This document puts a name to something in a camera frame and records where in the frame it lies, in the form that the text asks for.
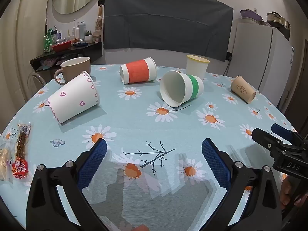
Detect black power cable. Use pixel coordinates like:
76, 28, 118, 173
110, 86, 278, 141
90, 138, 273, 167
223, 55, 232, 76

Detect clear plastic chair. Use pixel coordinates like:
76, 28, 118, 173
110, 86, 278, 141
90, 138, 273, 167
27, 71, 47, 97

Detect brown ceramic mug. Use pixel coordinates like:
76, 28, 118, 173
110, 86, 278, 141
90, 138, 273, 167
54, 57, 91, 85

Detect white paper cup purple hearts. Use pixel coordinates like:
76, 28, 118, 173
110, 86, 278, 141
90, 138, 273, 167
47, 71, 100, 125

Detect person's right hand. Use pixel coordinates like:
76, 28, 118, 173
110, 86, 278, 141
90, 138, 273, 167
280, 174, 293, 210

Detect red labelled snack packet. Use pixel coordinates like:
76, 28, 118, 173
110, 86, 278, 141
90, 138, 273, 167
12, 122, 31, 180

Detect yellow rimmed white paper cup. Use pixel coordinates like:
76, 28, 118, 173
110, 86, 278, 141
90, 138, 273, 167
186, 55, 210, 80

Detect beige curtain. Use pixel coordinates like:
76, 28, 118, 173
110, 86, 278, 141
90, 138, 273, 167
0, 0, 58, 135

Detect green banded paper cup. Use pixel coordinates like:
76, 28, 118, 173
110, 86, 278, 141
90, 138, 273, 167
160, 70, 204, 108

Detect black wall shelf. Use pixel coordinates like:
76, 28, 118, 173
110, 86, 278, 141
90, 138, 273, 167
29, 41, 104, 72

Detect brown kraft paper cup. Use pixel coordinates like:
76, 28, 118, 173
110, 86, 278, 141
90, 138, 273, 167
230, 75, 257, 104

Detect clear biscuit packet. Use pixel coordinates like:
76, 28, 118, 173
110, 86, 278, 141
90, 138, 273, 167
0, 141, 13, 184

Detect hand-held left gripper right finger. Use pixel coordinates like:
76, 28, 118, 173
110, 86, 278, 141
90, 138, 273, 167
202, 138, 283, 231

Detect white pump bottle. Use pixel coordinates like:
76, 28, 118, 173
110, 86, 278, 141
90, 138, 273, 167
79, 20, 86, 41

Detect purple pot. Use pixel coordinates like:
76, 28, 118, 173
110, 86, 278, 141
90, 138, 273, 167
240, 9, 263, 25

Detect green glass bottle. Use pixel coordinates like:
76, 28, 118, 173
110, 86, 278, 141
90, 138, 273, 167
43, 28, 54, 53

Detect red banded paper cup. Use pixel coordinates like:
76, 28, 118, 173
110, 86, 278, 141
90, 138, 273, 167
120, 57, 157, 85

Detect white refrigerator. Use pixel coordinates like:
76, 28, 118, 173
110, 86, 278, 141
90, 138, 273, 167
227, 23, 295, 95

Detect dark grey hanging cloth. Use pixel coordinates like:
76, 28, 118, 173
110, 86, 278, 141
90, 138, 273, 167
103, 0, 234, 62

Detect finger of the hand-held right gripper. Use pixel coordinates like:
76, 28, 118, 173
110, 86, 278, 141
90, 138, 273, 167
271, 123, 308, 148
252, 128, 287, 150

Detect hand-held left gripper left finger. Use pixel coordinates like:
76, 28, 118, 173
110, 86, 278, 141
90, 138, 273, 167
25, 138, 107, 231

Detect wooden hairbrush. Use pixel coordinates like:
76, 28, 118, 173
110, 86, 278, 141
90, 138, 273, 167
95, 4, 104, 31

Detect red plastic basin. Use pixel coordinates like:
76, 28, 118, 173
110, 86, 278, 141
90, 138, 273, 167
51, 40, 72, 53

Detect steel steamer pot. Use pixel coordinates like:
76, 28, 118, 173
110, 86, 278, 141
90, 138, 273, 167
266, 11, 291, 41

